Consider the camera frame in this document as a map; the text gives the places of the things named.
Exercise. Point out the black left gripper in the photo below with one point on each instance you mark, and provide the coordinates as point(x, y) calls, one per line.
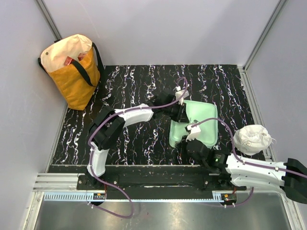
point(181, 116)

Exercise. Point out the mint green medicine case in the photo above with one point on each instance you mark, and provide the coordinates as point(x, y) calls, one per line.
point(202, 125)

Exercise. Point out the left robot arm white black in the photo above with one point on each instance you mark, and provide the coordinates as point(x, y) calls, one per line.
point(108, 125)

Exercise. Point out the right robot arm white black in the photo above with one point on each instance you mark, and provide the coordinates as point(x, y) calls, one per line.
point(229, 169)

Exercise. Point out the white crumpled cloth bag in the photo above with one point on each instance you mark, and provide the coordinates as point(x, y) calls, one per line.
point(252, 139)

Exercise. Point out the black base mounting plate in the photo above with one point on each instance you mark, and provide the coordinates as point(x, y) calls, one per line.
point(158, 182)

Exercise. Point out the orange tote bag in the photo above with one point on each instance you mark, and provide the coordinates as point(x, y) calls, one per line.
point(75, 66)

